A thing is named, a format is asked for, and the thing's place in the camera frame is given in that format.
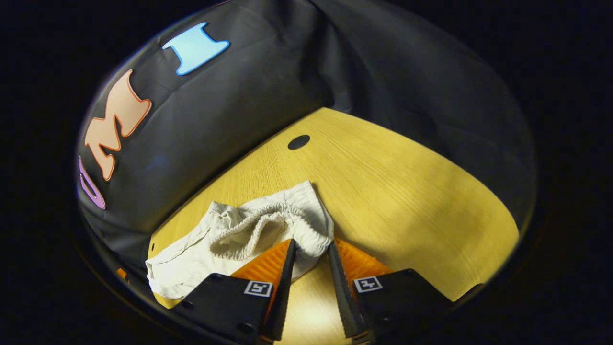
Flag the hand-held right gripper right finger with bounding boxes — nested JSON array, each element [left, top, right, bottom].
[[328, 238, 455, 345]]

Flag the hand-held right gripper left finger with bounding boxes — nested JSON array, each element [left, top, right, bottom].
[[170, 239, 296, 345]]

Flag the white jeans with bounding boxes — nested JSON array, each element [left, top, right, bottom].
[[145, 181, 335, 300]]

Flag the black backdrop cloth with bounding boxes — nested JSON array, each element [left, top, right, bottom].
[[76, 0, 538, 288]]

